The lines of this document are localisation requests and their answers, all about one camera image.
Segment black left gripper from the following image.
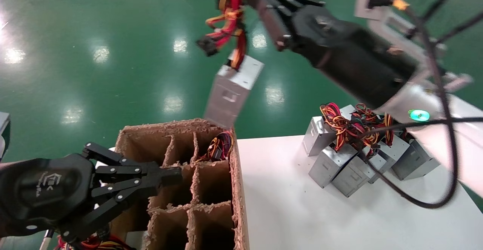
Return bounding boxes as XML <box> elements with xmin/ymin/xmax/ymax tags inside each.
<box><xmin>0</xmin><ymin>142</ymin><xmax>183</xmax><ymax>244</ymax></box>

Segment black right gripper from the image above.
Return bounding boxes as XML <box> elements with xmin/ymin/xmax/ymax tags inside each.
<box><xmin>241</xmin><ymin>0</ymin><xmax>420</xmax><ymax>110</ymax></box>

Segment grey power supply red cables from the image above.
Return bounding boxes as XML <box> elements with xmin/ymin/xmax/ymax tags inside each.
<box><xmin>196</xmin><ymin>0</ymin><xmax>265</xmax><ymax>130</ymax></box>

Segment brown cardboard divider box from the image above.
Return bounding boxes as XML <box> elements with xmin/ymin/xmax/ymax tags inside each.
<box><xmin>109</xmin><ymin>117</ymin><xmax>250</xmax><ymax>250</ymax></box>

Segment grey metal power supply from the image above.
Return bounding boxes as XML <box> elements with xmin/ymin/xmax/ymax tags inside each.
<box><xmin>302</xmin><ymin>105</ymin><xmax>357</xmax><ymax>157</ymax></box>
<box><xmin>332</xmin><ymin>156</ymin><xmax>380</xmax><ymax>198</ymax></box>
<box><xmin>368</xmin><ymin>137</ymin><xmax>410</xmax><ymax>184</ymax></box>
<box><xmin>392</xmin><ymin>139</ymin><xmax>441</xmax><ymax>181</ymax></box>
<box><xmin>309</xmin><ymin>144</ymin><xmax>357</xmax><ymax>189</ymax></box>

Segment red yellow cable bundle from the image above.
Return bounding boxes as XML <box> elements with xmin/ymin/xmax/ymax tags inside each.
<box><xmin>57</xmin><ymin>235</ymin><xmax>132</xmax><ymax>250</ymax></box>

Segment power supply multicolour cables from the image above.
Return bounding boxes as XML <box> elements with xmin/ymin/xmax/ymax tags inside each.
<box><xmin>194</xmin><ymin>130</ymin><xmax>235</xmax><ymax>163</ymax></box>

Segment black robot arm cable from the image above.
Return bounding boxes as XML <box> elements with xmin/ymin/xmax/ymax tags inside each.
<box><xmin>358</xmin><ymin>0</ymin><xmax>483</xmax><ymax>210</ymax></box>

